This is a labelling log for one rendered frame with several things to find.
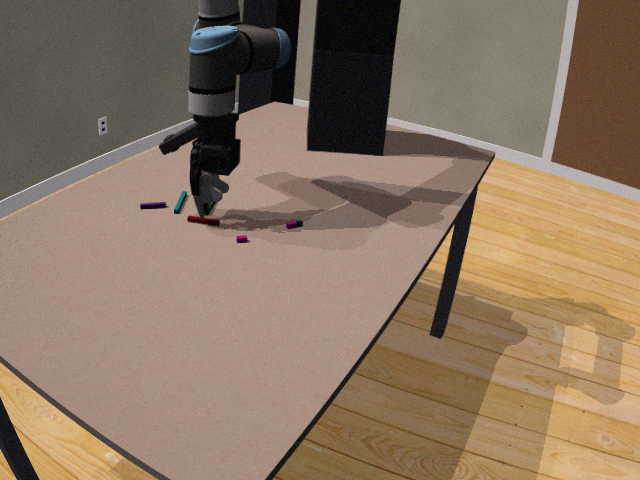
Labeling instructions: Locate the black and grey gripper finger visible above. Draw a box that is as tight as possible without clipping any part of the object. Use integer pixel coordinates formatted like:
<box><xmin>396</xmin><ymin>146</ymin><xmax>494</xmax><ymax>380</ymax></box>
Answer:
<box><xmin>190</xmin><ymin>156</ymin><xmax>223</xmax><ymax>219</ymax></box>
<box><xmin>202</xmin><ymin>170</ymin><xmax>229</xmax><ymax>214</ymax></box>

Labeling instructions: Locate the turquoise rod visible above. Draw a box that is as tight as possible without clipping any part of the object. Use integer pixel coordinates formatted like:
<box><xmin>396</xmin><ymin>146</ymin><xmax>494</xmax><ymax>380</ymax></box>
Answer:
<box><xmin>174</xmin><ymin>191</ymin><xmax>187</xmax><ymax>214</ymax></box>

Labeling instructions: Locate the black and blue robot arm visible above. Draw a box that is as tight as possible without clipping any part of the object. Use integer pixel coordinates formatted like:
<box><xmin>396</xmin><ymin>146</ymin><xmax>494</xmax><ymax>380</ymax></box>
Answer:
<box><xmin>159</xmin><ymin>0</ymin><xmax>291</xmax><ymax>155</ymax></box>

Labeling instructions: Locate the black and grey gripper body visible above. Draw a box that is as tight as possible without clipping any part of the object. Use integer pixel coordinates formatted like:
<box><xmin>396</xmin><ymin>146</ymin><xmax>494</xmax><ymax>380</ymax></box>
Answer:
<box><xmin>190</xmin><ymin>113</ymin><xmax>240</xmax><ymax>176</ymax></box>

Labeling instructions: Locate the red rod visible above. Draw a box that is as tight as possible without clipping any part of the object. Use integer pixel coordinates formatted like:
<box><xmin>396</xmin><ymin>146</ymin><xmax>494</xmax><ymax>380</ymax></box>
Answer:
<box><xmin>187</xmin><ymin>216</ymin><xmax>220</xmax><ymax>226</ymax></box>

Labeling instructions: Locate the purple rod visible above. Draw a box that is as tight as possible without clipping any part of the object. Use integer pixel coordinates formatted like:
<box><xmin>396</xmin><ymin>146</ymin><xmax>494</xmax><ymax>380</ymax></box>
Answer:
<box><xmin>140</xmin><ymin>202</ymin><xmax>166</xmax><ymax>209</ymax></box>

